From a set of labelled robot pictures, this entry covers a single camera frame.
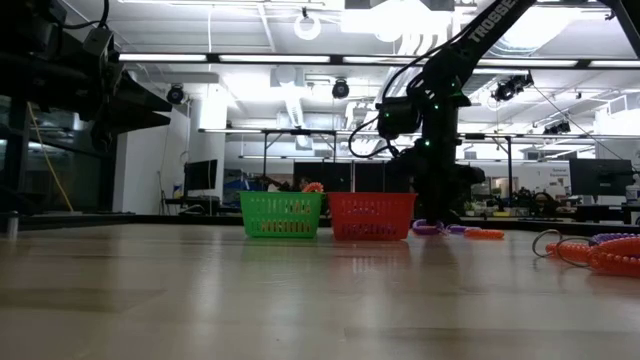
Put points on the black aluminium rig frame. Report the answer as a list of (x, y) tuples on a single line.
[(230, 218)]

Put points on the small grey metal post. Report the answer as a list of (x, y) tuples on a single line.
[(12, 224)]

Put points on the long ceiling light strip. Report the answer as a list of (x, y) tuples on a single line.
[(275, 58)]

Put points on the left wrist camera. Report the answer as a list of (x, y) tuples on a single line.
[(97, 42)]

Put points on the large black computer monitor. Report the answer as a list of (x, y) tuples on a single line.
[(600, 177)]

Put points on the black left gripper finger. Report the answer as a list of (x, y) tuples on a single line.
[(140, 120), (142, 100)]

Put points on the black partition panel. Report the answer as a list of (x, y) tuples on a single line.
[(375, 177), (330, 175)]

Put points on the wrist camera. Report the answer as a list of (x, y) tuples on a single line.
[(97, 42), (397, 117)]

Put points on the green plastic basket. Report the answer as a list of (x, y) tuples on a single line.
[(280, 217)]

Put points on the thin black metal scaffold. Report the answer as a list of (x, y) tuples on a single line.
[(300, 131)]

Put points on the red plastic basket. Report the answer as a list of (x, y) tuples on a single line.
[(372, 218)]

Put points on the silver ventilation duct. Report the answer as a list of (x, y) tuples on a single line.
[(535, 47)]

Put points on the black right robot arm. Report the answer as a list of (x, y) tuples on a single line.
[(480, 35)]

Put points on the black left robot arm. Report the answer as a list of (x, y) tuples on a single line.
[(30, 80)]

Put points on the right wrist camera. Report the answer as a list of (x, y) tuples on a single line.
[(397, 117)]

